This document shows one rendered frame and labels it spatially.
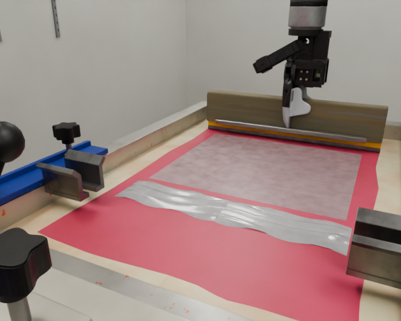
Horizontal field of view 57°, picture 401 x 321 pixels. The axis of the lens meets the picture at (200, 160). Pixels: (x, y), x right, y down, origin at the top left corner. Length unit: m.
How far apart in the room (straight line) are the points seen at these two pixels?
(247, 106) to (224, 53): 3.53
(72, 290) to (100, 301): 0.03
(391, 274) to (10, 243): 0.35
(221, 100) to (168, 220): 0.45
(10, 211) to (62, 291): 0.29
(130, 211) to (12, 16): 2.32
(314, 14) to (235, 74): 3.60
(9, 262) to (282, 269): 0.33
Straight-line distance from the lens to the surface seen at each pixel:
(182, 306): 0.36
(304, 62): 0.83
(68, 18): 3.11
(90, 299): 0.30
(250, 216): 0.54
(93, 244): 0.51
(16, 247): 0.21
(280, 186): 0.66
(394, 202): 0.67
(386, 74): 4.10
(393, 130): 0.99
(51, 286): 0.32
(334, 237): 0.53
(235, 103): 0.91
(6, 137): 0.27
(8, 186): 0.60
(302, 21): 0.82
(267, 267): 0.46
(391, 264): 0.42
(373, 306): 0.44
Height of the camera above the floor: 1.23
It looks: 22 degrees down
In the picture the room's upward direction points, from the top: straight up
